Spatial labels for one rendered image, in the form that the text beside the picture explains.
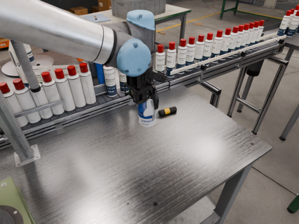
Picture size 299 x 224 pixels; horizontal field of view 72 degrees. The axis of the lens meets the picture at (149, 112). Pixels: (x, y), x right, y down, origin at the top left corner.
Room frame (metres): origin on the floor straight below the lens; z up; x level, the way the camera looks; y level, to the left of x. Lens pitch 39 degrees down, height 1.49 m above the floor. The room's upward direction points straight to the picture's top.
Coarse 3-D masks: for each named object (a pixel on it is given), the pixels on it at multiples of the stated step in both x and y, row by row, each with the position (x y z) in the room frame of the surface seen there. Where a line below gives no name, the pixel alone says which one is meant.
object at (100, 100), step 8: (96, 96) 0.89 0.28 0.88; (104, 96) 0.89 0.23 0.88; (120, 96) 0.89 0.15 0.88; (96, 104) 0.82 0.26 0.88; (64, 112) 0.75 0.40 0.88; (72, 112) 0.75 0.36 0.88; (40, 120) 0.70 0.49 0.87; (48, 120) 0.70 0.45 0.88; (24, 128) 0.65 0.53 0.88; (0, 136) 0.60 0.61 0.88
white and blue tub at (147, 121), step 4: (140, 104) 0.63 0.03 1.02; (144, 104) 0.63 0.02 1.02; (140, 108) 0.61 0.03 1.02; (144, 108) 0.61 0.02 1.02; (140, 112) 0.59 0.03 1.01; (140, 116) 0.59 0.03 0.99; (144, 116) 0.58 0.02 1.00; (148, 116) 0.58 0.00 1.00; (140, 120) 0.59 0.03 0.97; (144, 120) 0.58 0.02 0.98; (148, 120) 0.58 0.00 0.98; (152, 120) 0.59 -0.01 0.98; (140, 124) 0.59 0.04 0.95; (144, 124) 0.58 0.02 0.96; (148, 124) 0.58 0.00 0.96; (152, 124) 0.59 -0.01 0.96
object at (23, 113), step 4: (60, 100) 0.74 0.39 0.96; (48, 104) 0.71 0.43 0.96; (52, 104) 0.71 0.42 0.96; (56, 104) 0.72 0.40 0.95; (32, 108) 0.68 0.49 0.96; (36, 108) 0.68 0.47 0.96; (40, 108) 0.69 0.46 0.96; (44, 108) 0.69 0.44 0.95; (20, 112) 0.65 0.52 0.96; (24, 112) 0.65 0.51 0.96; (28, 112) 0.66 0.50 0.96; (32, 112) 0.67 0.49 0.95; (16, 116) 0.64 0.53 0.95
